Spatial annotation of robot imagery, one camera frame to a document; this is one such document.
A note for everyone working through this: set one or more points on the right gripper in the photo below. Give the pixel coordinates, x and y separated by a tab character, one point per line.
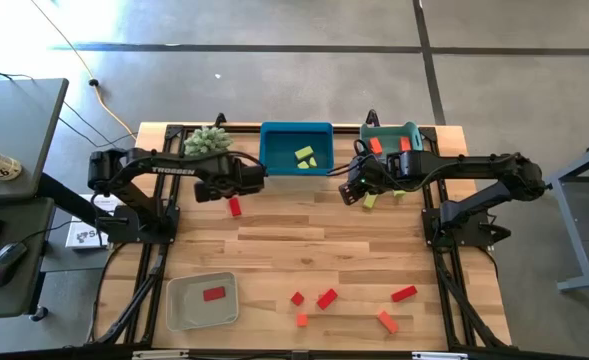
371	175

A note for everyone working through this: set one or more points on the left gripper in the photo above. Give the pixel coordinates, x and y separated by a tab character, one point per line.
249	180

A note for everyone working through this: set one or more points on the green rectangular block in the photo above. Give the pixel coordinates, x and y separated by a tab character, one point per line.
370	202
304	153

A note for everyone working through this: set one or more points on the red rectangular block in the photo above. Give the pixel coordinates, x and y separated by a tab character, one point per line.
214	294
327	299
404	293
234	207

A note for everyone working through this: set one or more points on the small green cube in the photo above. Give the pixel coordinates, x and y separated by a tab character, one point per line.
303	165
399	193

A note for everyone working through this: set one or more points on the green half-cylinder block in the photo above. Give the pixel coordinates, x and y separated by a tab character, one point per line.
313	162

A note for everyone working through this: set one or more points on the small red cube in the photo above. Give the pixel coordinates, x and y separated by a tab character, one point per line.
297	299

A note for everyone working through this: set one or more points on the small orange cube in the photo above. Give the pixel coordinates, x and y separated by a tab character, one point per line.
302	320

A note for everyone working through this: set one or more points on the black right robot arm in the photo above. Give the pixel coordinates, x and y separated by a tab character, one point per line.
464	162

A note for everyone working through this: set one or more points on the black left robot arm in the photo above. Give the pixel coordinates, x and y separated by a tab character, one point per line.
174	170

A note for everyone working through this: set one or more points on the blue plastic bin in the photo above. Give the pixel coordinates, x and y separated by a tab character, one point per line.
279	150

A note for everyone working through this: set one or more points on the green potted plant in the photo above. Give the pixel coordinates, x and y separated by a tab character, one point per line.
206	141

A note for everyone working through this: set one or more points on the teal plastic bin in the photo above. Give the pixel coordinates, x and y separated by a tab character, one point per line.
391	132

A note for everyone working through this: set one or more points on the light grey plastic tray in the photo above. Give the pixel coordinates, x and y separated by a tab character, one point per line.
189	310

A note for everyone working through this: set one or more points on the white printed box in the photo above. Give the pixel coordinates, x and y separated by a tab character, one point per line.
81	237

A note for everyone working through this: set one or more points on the light grey desk top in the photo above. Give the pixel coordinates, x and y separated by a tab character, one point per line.
19	135

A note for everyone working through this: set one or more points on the black desk caster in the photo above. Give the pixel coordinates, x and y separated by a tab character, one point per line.
39	314

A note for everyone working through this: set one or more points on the black computer mouse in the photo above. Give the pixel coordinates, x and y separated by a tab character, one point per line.
6	262

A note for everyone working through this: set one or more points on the dark grey desk top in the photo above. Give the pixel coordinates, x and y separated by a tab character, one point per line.
19	295

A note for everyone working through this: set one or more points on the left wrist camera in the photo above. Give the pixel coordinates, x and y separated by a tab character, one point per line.
206	192

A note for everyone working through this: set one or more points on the black aluminium rig frame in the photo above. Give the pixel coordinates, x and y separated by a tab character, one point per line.
346	129

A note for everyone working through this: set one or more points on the black frame bracket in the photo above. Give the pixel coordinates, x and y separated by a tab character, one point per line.
219	122
373	121

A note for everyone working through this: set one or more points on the black table-level camera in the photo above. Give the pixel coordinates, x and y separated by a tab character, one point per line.
300	355

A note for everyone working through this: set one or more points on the silver metal bracket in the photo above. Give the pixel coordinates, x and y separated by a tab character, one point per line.
160	355
439	356

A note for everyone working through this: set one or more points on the grey metal table frame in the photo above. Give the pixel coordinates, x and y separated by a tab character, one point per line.
574	220

